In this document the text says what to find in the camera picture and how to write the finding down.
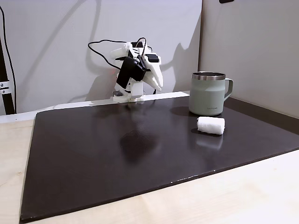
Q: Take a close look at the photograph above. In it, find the white gauze roll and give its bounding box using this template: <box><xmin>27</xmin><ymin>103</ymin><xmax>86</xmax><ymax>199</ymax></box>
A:
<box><xmin>196</xmin><ymin>116</ymin><xmax>226</xmax><ymax>135</ymax></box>

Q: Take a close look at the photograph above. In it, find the sage green steel mug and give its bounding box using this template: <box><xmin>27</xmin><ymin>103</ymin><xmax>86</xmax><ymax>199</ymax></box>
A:
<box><xmin>188</xmin><ymin>71</ymin><xmax>234</xmax><ymax>116</ymax></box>

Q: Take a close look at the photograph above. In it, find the black table mat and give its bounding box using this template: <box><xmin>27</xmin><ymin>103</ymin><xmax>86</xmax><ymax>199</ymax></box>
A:
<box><xmin>20</xmin><ymin>95</ymin><xmax>299</xmax><ymax>222</ymax></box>

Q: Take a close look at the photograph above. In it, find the black camera box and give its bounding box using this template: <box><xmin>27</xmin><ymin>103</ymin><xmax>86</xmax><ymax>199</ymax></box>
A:
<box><xmin>116</xmin><ymin>56</ymin><xmax>147</xmax><ymax>89</ymax></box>

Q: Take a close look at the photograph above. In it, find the black camera cable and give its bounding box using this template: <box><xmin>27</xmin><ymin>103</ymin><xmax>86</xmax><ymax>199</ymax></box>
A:
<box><xmin>87</xmin><ymin>37</ymin><xmax>148</xmax><ymax>70</ymax></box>

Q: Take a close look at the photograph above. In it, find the black cable along stand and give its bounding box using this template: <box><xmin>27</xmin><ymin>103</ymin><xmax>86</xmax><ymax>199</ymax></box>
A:
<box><xmin>0</xmin><ymin>5</ymin><xmax>18</xmax><ymax>112</ymax></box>

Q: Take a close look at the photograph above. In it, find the black stand with white bracket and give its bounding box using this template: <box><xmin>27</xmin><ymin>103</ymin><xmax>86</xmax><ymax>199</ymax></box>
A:
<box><xmin>0</xmin><ymin>37</ymin><xmax>17</xmax><ymax>115</ymax></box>

